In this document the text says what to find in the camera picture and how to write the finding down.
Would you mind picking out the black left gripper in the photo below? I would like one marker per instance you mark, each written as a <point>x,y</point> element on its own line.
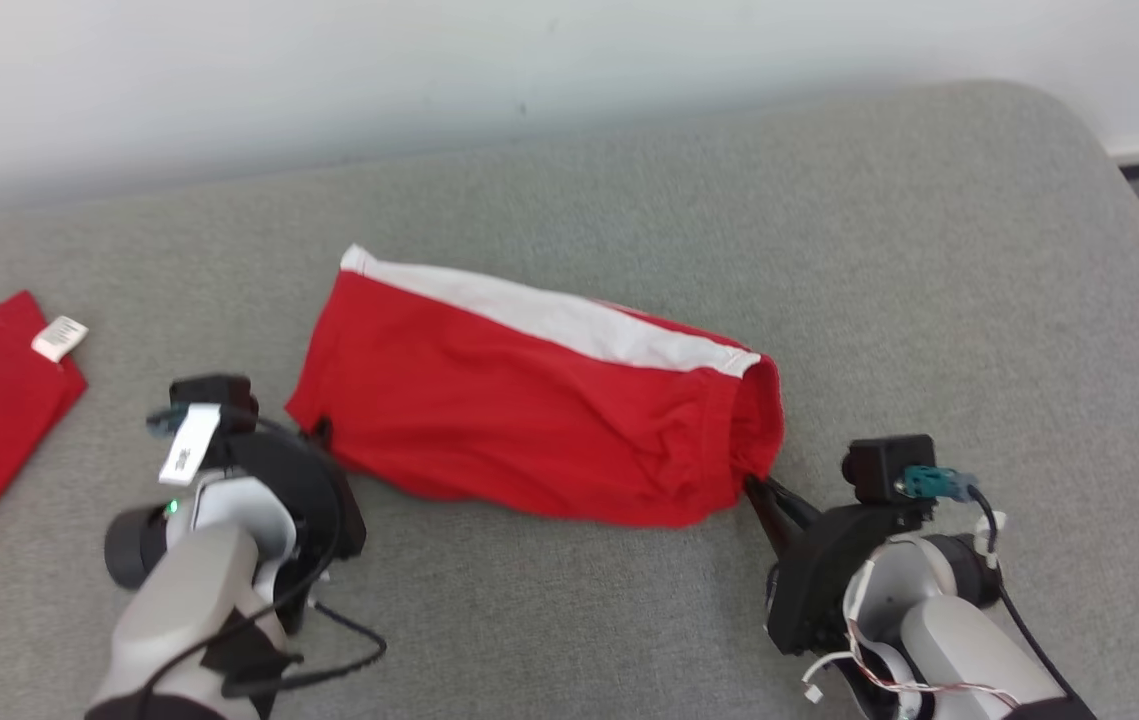
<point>314,500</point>

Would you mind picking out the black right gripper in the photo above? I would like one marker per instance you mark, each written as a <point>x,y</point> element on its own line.
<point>819,570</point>

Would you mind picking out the red shorts with white stripe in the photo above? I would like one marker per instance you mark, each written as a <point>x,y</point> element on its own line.
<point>529,420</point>

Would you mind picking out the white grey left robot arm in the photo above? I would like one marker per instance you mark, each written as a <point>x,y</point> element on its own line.
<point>189,600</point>

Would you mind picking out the white paper tag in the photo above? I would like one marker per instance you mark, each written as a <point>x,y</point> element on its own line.
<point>191,445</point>

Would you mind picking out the grey fabric sofa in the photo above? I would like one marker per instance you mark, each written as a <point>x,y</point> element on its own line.
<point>629,200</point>

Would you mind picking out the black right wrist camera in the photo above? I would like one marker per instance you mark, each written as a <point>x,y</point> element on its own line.
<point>879,465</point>

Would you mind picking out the teal right camera connector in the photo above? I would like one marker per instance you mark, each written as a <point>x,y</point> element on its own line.
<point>929,483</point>

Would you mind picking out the teal camera connector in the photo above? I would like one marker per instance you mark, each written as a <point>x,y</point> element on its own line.
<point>929,483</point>
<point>164,422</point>

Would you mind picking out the teal left camera connector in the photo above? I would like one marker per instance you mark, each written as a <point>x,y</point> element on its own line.
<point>164,422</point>

